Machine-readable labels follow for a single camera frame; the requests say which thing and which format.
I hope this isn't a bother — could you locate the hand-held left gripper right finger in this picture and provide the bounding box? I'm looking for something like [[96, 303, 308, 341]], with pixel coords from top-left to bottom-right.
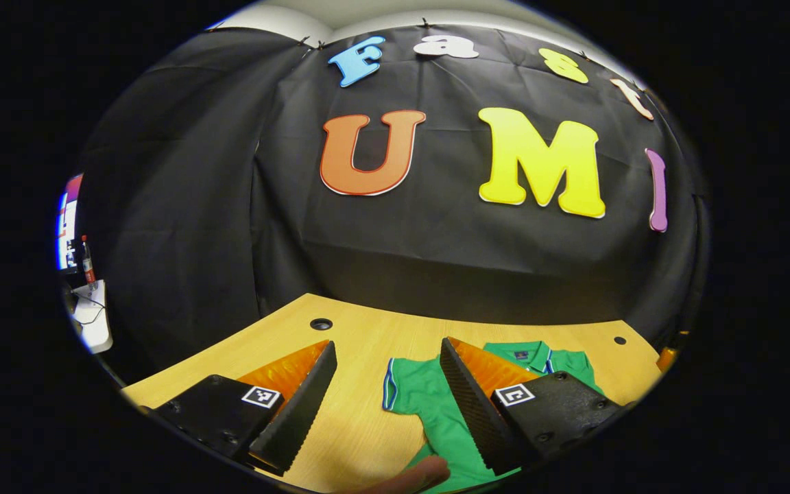
[[439, 336, 632, 477]]

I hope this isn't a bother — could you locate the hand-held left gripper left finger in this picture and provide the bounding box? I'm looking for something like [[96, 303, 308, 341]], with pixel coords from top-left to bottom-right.
[[150, 339, 338, 477]]

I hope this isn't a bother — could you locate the green T-shirt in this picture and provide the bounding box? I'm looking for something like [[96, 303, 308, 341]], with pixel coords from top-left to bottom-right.
[[383, 341, 605, 493]]

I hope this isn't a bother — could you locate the black backdrop cloth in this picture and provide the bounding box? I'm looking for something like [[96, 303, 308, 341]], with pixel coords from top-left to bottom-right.
[[76, 24, 708, 381]]

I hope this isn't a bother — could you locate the white desk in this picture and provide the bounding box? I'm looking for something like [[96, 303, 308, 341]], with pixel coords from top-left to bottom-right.
[[69, 280, 114, 355]]

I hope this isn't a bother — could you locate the red bottle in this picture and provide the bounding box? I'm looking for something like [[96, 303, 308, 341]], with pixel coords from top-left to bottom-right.
[[80, 235, 97, 287]]

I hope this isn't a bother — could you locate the computer screen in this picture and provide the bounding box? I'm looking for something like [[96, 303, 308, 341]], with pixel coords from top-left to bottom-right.
[[56, 173, 84, 272]]

